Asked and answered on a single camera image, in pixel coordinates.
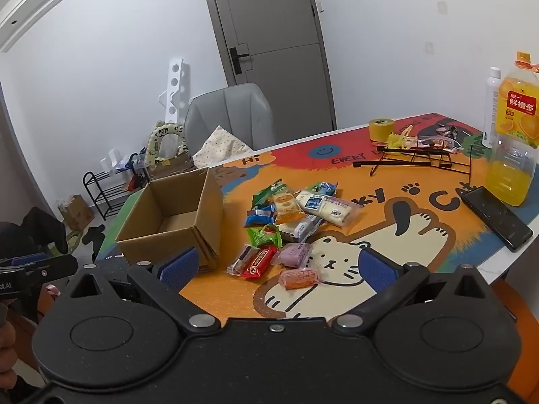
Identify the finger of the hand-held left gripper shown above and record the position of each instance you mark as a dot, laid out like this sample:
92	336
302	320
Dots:
50	270
29	259

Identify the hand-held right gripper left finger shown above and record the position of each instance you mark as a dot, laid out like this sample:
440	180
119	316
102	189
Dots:
179	267

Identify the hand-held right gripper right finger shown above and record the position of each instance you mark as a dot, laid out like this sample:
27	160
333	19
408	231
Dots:
379	271

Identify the brown clear snack packet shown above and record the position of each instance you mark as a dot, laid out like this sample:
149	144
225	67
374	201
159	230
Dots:
240	261

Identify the cardboard box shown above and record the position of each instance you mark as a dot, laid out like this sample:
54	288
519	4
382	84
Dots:
208	206

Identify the orange pink snack packet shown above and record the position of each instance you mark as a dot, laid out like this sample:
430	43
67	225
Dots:
300	277

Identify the red snack packet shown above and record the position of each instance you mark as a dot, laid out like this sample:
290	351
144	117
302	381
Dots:
260	261

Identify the long white snack packet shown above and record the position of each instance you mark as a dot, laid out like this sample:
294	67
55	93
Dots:
324	210

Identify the purple snack packet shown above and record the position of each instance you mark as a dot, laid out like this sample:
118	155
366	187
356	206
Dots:
294	254

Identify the small green snack packet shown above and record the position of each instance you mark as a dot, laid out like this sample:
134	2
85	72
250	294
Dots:
263	236

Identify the white grey snack packet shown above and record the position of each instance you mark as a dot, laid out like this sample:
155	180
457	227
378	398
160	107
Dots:
299	228

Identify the small blue snack packet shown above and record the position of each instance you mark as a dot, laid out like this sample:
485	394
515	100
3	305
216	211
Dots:
257	218

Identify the blue green snack packet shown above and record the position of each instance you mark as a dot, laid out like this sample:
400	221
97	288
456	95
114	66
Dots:
324	188

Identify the orange bread packet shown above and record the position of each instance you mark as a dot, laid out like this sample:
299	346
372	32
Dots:
284	206

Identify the person's left hand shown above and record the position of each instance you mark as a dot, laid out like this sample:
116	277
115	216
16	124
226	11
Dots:
6	353

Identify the black shoe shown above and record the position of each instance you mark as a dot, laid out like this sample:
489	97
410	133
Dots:
92	235

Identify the small brown floor carton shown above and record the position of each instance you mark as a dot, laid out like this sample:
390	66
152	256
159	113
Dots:
78	214

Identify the black shoe rack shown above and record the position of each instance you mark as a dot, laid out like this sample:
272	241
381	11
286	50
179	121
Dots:
93	176

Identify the blue plastic bag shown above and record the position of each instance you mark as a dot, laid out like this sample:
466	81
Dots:
126	162

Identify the white holder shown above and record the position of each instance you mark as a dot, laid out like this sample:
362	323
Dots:
108	160

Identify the dotted cream cushion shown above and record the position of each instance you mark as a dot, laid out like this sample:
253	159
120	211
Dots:
219	147

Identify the black phone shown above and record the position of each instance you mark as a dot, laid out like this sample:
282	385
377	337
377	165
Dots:
497	219

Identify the yellow plastic piece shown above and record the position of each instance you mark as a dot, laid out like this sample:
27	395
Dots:
396	139

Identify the yellow tape roll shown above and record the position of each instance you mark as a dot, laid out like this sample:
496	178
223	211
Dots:
381	130

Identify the clear plastic bag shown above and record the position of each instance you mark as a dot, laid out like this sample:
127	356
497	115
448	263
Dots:
442	139

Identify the grey chair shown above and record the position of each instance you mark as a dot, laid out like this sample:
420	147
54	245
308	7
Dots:
240	113

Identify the white perforated board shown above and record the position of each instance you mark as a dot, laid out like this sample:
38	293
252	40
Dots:
173	84

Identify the orange juice bottle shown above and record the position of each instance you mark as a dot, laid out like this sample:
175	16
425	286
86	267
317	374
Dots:
513	134

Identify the white bottle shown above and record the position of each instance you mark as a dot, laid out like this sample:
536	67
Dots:
490	105

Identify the grey door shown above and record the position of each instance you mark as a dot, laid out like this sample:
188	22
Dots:
273	29

